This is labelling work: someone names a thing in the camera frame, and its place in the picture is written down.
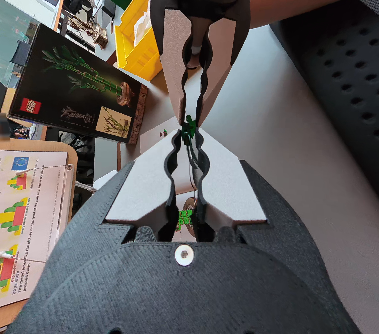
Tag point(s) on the black dimpled panel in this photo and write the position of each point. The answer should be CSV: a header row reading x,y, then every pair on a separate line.
x,y
340,73

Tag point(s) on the green lego leaf assembly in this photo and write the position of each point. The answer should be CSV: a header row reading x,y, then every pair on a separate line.
x,y
188,131

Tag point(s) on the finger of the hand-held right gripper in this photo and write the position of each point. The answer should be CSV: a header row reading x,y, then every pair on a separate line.
x,y
173,58
222,49

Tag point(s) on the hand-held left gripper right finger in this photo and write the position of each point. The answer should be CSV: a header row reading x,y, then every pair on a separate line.
x,y
231,191

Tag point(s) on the black lego set box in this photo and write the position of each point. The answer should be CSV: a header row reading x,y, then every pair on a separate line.
x,y
74,88

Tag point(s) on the small wooden model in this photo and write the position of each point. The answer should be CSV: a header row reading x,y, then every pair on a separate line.
x,y
100,36

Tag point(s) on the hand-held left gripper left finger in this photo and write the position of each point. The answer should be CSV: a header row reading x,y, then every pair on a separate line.
x,y
142,191

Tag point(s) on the person's right hand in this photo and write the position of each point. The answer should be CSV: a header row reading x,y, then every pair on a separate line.
x,y
197,31

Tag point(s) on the open instruction booklet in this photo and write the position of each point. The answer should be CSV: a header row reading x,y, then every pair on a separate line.
x,y
154,144

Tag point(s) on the printed instruction sheet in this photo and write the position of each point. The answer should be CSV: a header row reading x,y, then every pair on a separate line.
x,y
35,221

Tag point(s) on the yellow plastic bin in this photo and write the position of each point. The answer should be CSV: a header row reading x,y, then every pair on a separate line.
x,y
139,58

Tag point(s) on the small black box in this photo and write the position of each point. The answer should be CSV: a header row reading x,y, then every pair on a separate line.
x,y
108,8

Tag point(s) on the crumpled white paper bag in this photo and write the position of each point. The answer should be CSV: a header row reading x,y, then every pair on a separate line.
x,y
142,28

